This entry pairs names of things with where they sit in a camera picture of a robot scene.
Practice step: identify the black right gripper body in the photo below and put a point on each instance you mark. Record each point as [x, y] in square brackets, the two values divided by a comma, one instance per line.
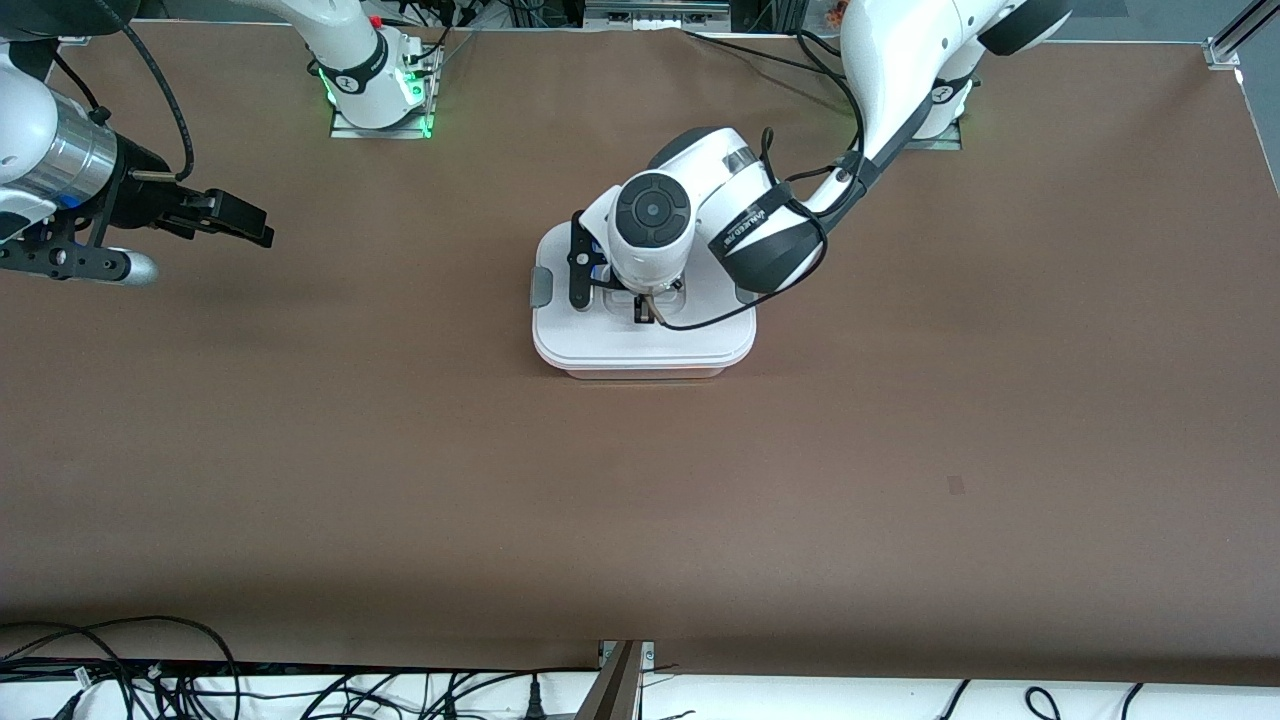
[143, 194]

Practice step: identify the white box lid grey clips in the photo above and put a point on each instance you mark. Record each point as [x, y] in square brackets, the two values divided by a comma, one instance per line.
[640, 345]

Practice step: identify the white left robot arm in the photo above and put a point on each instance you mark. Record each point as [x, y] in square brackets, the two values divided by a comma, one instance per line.
[900, 60]

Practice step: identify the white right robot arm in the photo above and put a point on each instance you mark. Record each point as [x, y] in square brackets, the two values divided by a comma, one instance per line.
[25, 130]

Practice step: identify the pink translucent plastic box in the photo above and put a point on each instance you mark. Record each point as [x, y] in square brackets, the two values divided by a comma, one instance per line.
[650, 374]

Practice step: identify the brown table cover sheet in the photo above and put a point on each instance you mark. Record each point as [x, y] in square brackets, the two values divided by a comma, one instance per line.
[640, 500]

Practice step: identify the black power plug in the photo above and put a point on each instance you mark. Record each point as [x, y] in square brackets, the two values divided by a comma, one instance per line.
[535, 700]

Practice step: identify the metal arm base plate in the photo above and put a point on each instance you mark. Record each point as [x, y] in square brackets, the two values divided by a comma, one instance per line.
[345, 132]
[945, 141]

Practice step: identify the aluminium frame corner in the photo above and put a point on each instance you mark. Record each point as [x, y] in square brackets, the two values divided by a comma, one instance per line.
[75, 40]
[1235, 35]

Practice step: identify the aluminium profile post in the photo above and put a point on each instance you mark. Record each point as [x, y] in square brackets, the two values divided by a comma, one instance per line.
[615, 690]

